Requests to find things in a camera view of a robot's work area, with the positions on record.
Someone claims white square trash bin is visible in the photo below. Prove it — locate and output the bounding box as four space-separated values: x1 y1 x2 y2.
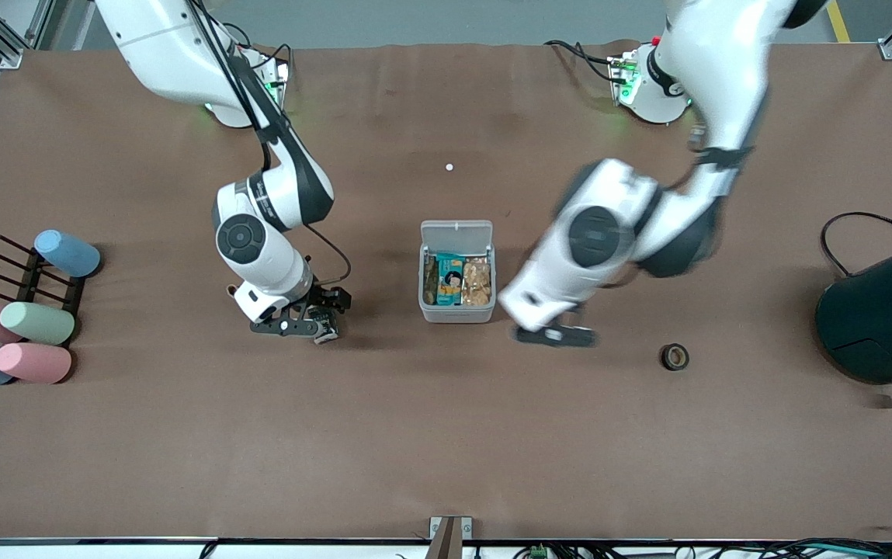
418 220 497 324

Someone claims brown snack packet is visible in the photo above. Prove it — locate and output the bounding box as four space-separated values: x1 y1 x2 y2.
461 258 493 306

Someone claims teal snack packet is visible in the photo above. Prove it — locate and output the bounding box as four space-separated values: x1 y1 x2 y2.
436 252 466 306

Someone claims brown table cover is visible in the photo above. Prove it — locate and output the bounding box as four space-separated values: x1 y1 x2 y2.
0 40 892 543

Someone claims green cup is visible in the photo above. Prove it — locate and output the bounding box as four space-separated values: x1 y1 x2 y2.
0 301 76 346

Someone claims black cup rack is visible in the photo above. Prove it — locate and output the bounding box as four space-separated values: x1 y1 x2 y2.
0 234 88 346

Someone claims dark teal cylinder container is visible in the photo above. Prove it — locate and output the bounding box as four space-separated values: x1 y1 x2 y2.
814 237 892 385

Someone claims metal table bracket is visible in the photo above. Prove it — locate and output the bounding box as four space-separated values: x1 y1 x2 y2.
429 516 474 559

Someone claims black base cable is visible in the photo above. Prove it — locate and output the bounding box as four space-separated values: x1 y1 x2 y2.
224 23 293 82
545 39 625 85

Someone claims thin black looped cable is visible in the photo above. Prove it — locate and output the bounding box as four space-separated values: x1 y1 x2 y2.
820 211 892 277

